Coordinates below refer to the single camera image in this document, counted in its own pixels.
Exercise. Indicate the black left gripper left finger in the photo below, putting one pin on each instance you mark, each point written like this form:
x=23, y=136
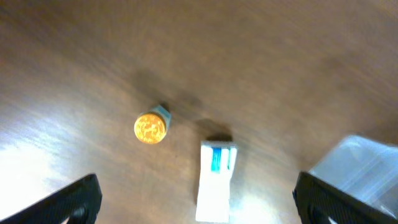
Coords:
x=79, y=202

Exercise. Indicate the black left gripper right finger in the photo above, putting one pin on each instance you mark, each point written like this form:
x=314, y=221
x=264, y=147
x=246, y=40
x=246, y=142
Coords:
x=318, y=202

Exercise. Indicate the small jar with gold lid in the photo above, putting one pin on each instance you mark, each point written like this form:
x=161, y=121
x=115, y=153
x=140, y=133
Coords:
x=151, y=127

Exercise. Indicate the clear plastic container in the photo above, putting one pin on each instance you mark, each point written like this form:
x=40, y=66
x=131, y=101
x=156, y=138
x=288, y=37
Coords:
x=364, y=169

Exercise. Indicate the white toothpaste box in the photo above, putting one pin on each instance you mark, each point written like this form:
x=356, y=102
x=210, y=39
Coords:
x=217, y=163

